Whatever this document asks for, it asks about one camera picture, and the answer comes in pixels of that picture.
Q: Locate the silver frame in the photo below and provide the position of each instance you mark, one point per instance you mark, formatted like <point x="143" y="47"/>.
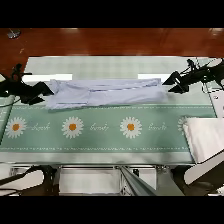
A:
<point x="133" y="180"/>

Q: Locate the light blue shirt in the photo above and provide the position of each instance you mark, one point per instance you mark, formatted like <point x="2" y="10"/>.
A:
<point x="100" y="94"/>

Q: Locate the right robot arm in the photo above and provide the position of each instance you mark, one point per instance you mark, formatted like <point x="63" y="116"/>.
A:
<point x="204" y="173"/>

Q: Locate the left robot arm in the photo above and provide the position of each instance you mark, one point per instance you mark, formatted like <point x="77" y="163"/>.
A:
<point x="7" y="87"/>

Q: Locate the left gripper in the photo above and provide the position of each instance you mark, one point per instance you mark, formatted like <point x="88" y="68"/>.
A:
<point x="27" y="90"/>

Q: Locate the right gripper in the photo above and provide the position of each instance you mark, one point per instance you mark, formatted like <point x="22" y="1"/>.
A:
<point x="192" y="76"/>

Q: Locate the white garment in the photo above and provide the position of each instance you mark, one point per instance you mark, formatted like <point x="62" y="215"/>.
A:
<point x="205" y="138"/>

